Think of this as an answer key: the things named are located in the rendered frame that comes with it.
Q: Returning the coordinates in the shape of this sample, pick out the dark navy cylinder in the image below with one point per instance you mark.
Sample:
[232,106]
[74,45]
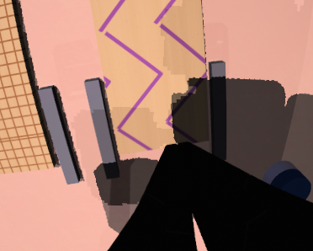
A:
[293,182]

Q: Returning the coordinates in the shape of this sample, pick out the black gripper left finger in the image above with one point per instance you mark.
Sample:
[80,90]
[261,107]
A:
[163,220]

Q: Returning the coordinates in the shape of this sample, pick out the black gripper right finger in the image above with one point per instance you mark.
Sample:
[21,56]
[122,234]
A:
[237,212]

